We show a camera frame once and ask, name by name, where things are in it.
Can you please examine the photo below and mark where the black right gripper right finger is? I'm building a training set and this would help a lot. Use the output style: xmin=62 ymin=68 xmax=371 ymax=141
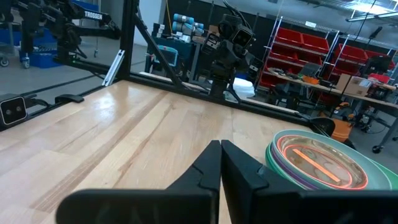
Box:
xmin=220 ymin=139 xmax=398 ymax=224

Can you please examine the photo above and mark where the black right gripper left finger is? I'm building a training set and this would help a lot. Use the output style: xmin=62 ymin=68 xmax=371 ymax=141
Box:
xmin=55 ymin=139 xmax=223 ymax=224

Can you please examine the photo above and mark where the purple plastic plate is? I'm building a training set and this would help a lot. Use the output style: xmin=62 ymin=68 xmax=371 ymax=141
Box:
xmin=269 ymin=146 xmax=321 ymax=190

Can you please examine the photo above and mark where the orange transparent small plate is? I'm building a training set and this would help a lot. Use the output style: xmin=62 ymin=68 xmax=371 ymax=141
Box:
xmin=282 ymin=143 xmax=354 ymax=188

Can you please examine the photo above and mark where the pale mint plastic plate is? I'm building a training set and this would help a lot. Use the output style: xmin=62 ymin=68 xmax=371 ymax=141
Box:
xmin=272 ymin=129 xmax=393 ymax=191

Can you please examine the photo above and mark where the large light green plate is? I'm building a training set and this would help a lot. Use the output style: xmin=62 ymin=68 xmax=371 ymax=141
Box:
xmin=265 ymin=129 xmax=398 ymax=191

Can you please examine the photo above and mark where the white plastic bag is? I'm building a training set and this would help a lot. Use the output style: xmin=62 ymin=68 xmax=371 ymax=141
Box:
xmin=231 ymin=77 xmax=257 ymax=100

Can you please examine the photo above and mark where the red plastic bin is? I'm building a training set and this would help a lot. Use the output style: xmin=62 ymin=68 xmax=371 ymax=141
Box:
xmin=301 ymin=33 xmax=331 ymax=54
xmin=335 ymin=43 xmax=369 ymax=63
xmin=275 ymin=27 xmax=304 ymax=48
xmin=266 ymin=55 xmax=323 ymax=74

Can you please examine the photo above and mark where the teal-framed tablet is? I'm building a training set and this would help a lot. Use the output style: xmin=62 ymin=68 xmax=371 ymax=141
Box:
xmin=154 ymin=45 xmax=180 ymax=68

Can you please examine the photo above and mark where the orange vacuum cleaner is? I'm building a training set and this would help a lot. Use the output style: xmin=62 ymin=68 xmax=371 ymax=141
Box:
xmin=330 ymin=118 xmax=356 ymax=143

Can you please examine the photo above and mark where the silver aluminium extrusion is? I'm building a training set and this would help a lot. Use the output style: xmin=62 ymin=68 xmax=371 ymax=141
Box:
xmin=101 ymin=49 xmax=126 ymax=88

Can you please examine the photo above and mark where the cardboard box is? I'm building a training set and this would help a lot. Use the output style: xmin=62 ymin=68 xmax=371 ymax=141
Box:
xmin=336 ymin=73 xmax=373 ymax=98

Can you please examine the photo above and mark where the black bench monitor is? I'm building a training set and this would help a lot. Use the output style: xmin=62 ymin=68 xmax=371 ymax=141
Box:
xmin=362 ymin=55 xmax=394 ymax=76

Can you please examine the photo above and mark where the wooden workbench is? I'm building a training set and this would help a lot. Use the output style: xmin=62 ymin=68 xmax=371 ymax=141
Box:
xmin=266 ymin=68 xmax=398 ymax=154

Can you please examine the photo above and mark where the blue cart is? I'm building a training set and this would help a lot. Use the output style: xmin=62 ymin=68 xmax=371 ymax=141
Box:
xmin=0 ymin=26 xmax=63 ymax=70

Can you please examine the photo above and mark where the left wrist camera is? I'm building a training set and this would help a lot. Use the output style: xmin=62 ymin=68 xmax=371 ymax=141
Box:
xmin=231 ymin=26 xmax=256 ymax=50

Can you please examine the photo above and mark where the metal wire shelf rack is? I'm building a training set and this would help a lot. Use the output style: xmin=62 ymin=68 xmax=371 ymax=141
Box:
xmin=257 ymin=17 xmax=398 ymax=91

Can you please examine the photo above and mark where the black aluminium table frame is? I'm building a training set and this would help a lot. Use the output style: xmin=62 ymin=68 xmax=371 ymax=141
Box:
xmin=0 ymin=0 xmax=312 ymax=132

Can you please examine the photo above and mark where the black camera clamp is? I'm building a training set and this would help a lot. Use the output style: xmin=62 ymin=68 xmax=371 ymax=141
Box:
xmin=54 ymin=94 xmax=85 ymax=105

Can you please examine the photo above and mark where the table-level camera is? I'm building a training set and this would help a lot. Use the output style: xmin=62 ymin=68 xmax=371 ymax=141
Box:
xmin=0 ymin=95 xmax=29 ymax=129

